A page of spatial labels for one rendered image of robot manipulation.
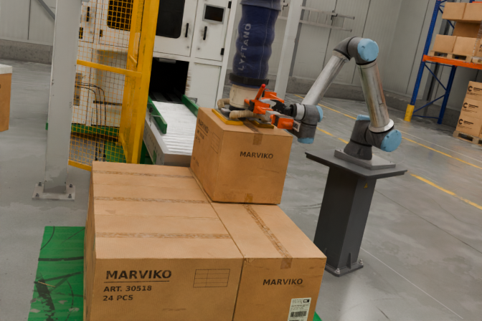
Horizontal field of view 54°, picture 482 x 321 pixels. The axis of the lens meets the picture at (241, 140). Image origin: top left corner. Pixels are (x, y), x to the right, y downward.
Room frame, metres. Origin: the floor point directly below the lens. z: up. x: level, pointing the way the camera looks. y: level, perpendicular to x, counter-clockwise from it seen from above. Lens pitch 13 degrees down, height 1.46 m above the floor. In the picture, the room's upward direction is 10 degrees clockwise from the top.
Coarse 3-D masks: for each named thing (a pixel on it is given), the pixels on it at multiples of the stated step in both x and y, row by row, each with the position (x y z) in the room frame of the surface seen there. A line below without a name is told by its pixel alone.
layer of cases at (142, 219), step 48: (96, 192) 2.24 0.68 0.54; (144, 192) 2.35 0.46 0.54; (192, 192) 2.48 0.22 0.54; (96, 240) 1.74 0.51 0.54; (144, 240) 1.81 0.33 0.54; (192, 240) 1.89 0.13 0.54; (240, 240) 1.97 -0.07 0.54; (288, 240) 2.06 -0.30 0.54; (96, 288) 1.61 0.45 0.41; (144, 288) 1.67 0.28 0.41; (192, 288) 1.74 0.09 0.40; (240, 288) 1.81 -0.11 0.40; (288, 288) 1.89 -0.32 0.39
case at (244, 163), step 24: (216, 120) 2.58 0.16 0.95; (240, 120) 2.70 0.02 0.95; (216, 144) 2.46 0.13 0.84; (240, 144) 2.40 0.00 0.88; (264, 144) 2.45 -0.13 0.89; (288, 144) 2.50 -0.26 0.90; (192, 168) 2.86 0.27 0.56; (216, 168) 2.39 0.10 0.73; (240, 168) 2.41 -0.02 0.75; (264, 168) 2.46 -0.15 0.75; (216, 192) 2.37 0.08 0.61; (240, 192) 2.42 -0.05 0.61; (264, 192) 2.47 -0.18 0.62
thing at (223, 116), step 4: (212, 108) 2.84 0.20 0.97; (216, 112) 2.74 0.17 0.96; (220, 112) 2.71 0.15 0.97; (228, 112) 2.63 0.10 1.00; (220, 116) 2.64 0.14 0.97; (224, 116) 2.63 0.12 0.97; (228, 116) 2.63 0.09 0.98; (224, 120) 2.56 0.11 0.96; (228, 120) 2.54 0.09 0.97; (232, 120) 2.56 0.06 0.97; (236, 120) 2.57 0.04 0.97; (232, 124) 2.54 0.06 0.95; (236, 124) 2.55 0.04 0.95; (240, 124) 2.56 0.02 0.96
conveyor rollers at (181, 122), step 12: (168, 108) 4.86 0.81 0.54; (180, 108) 4.92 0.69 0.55; (168, 120) 4.24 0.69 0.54; (180, 120) 4.36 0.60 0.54; (192, 120) 4.41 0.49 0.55; (168, 132) 3.79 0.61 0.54; (180, 132) 3.84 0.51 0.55; (192, 132) 3.95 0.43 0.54; (168, 144) 3.43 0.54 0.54; (180, 144) 3.46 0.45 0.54; (192, 144) 3.51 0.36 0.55
